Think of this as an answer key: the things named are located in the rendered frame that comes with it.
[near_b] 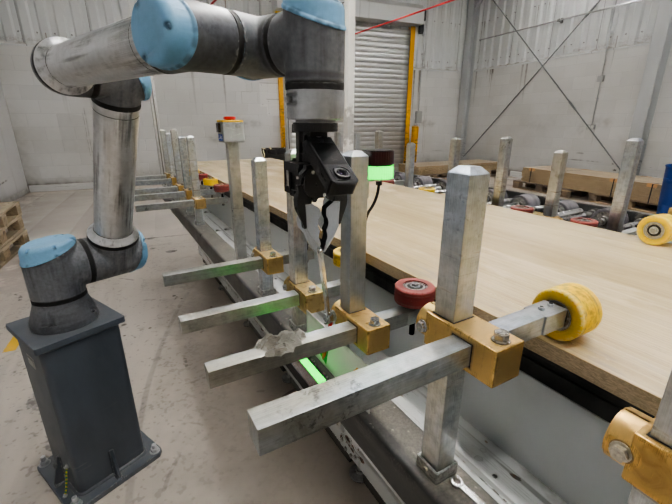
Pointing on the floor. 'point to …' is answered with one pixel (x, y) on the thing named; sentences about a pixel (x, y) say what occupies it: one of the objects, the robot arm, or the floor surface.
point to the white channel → (349, 75)
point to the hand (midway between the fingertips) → (322, 246)
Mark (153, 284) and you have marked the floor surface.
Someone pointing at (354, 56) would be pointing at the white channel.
